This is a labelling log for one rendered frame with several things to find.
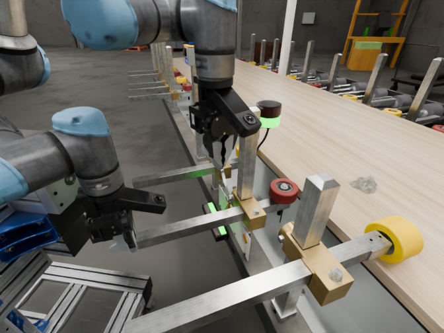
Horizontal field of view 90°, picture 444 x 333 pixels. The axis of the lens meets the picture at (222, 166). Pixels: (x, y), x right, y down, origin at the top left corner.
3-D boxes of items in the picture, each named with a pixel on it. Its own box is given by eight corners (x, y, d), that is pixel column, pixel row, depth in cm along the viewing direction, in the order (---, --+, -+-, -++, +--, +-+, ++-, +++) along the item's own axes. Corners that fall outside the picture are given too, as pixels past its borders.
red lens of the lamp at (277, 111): (263, 119, 50) (263, 109, 49) (251, 110, 55) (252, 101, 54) (285, 115, 52) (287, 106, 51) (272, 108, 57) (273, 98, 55)
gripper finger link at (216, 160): (208, 161, 58) (207, 128, 53) (223, 171, 54) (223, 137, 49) (198, 166, 56) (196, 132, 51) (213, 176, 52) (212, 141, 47)
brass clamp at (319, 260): (318, 308, 35) (326, 292, 33) (273, 242, 46) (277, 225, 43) (348, 295, 37) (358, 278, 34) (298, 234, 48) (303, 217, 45)
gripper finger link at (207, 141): (219, 151, 53) (219, 115, 48) (223, 154, 51) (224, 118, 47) (203, 158, 50) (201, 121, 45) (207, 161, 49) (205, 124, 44)
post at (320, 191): (276, 332, 57) (323, 185, 31) (269, 318, 60) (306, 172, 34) (288, 327, 58) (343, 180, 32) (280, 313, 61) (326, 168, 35)
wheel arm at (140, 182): (135, 192, 75) (131, 182, 73) (134, 186, 78) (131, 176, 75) (252, 168, 87) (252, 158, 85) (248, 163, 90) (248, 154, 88)
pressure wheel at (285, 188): (274, 226, 65) (279, 197, 59) (261, 208, 72) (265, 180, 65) (297, 219, 68) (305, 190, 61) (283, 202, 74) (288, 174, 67)
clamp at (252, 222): (248, 232, 61) (250, 219, 58) (230, 200, 71) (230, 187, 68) (267, 226, 62) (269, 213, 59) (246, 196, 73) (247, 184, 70)
